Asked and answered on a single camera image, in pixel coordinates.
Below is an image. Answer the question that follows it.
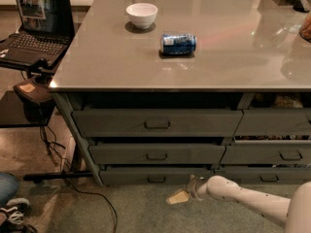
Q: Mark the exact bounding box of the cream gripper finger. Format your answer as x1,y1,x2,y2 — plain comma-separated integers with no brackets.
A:
166,190,190,205

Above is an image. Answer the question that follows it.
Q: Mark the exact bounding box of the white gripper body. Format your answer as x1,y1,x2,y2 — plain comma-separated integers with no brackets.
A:
186,175,207,201

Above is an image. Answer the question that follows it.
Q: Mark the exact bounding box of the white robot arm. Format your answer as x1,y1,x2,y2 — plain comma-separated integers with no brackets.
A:
166,176,311,233

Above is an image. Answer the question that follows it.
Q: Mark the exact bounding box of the black open laptop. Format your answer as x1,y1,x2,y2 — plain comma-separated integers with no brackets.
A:
0,0,75,69

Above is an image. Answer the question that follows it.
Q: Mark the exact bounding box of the blue soda can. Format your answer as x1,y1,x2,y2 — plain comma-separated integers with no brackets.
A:
160,33,197,55

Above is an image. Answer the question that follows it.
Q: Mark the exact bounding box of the black laptop stand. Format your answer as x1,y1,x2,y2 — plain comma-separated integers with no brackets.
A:
0,60,94,184

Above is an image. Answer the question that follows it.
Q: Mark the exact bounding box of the white ceramic bowl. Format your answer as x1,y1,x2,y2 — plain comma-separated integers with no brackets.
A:
126,3,157,29

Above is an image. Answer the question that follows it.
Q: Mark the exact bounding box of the brown object table edge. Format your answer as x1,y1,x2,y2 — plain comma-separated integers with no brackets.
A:
299,14,311,42

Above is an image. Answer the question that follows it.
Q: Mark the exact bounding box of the grey drawer cabinet frame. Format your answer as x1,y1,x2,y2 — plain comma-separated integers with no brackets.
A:
55,92,310,184

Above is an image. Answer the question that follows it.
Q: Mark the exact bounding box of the black floor cable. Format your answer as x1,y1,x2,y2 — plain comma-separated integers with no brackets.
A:
39,125,119,233

